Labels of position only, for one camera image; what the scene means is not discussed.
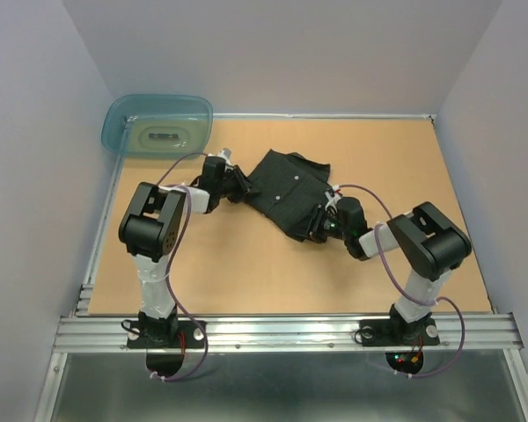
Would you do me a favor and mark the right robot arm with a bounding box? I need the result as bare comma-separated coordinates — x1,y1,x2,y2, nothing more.
304,198,472,347

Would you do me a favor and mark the aluminium front rail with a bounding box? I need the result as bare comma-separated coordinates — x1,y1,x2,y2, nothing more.
53,313,524,353

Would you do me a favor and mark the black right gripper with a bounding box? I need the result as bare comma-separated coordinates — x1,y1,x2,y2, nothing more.
287,202,349,244

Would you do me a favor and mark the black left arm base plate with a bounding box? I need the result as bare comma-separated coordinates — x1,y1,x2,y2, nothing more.
121,319,205,350

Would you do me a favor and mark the purple cable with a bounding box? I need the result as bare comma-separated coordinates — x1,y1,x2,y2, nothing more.
334,183,466,378
156,152,209,382

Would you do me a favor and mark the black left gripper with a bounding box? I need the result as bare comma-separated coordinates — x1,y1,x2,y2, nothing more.
216,165,260,204

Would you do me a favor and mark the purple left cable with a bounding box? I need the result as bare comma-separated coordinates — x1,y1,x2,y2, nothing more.
156,152,209,382

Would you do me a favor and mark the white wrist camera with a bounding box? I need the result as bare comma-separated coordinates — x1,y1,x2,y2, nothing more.
325,185,342,214
217,148,231,161

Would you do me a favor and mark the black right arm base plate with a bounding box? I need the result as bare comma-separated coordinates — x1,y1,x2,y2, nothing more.
357,318,440,347

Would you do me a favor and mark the blue transparent plastic bin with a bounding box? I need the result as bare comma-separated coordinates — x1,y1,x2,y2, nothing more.
101,94,213,159

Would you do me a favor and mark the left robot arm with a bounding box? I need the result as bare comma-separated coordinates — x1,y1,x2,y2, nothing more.
118,149,258,349

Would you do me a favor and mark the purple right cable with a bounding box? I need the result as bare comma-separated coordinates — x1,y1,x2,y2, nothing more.
334,183,466,378

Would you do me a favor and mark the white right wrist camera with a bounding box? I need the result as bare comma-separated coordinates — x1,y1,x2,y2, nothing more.
325,185,342,214

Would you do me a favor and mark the black pinstriped long sleeve shirt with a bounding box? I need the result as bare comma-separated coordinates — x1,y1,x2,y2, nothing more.
245,149,331,242

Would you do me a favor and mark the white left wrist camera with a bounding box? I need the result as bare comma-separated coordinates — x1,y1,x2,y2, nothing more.
217,148,231,161

